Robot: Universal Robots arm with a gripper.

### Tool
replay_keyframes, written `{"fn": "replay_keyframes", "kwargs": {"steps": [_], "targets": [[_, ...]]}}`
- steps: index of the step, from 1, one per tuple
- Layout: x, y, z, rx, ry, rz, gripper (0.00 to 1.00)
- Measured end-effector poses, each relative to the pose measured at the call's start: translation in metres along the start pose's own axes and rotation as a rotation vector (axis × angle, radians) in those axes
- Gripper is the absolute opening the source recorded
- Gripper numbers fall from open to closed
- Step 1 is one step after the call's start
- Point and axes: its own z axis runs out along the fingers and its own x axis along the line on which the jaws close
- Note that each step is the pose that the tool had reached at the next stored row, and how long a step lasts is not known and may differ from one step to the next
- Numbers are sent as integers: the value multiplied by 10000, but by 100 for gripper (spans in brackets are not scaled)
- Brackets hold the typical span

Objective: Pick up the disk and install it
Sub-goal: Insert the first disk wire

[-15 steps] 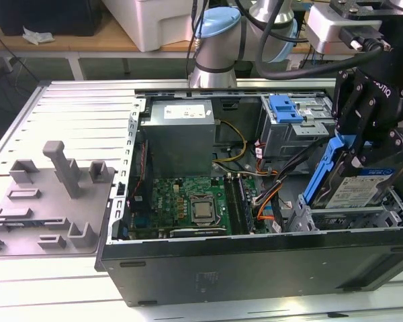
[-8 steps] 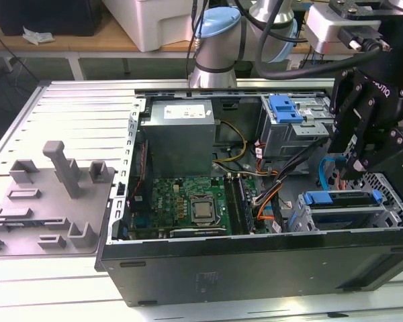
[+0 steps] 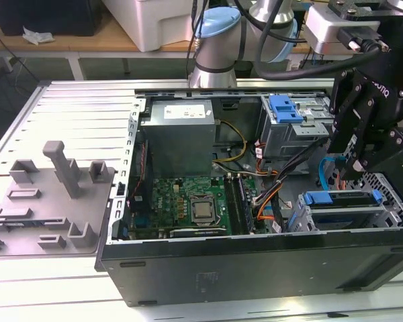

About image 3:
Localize thin cable with metal plug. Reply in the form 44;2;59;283
187;0;210;80

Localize black case fan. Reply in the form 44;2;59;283
133;137;154;215

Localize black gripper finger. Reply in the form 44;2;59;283
339;125;403;182
327;68;379;155

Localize orange black power wire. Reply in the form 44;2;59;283
334;160;349;194

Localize blue data wire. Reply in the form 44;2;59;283
318;154;344;191

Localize hard disk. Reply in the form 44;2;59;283
287;189;383;232

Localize metal drive cage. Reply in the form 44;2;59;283
257;95;337;162

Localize grey parts rack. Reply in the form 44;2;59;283
0;140;118;258

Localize black PC case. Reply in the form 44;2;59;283
93;77;403;308

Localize black graphics card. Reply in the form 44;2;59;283
161;226;229;239

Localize large white box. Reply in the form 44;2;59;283
102;0;219;53

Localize black RAM slot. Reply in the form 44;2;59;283
224;173;247;235

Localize metal disk bay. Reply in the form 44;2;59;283
284;189;403;233

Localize silver CPU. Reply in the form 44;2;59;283
191;201;214;219

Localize crumpled white plastic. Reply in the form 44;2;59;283
21;26;55;46

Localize grey power supply unit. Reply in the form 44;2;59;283
139;99;218;177

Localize CPU socket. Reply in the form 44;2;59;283
187;195;223;228

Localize green motherboard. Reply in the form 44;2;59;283
130;173;268;241

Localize wooden desk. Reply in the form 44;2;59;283
0;0;323;81

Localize yellow black cable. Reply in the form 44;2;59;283
212;119;249;166

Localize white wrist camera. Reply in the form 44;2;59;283
304;5;381;55

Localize thick black camera cable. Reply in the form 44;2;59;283
253;0;389;81

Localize black sleeved cable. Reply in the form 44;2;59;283
251;137;332;205

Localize large black equipment box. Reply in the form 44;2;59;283
0;0;103;37

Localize orange flat wire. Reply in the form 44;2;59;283
254;199;277;223

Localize blue plastic latch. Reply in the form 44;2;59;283
268;95;305;123

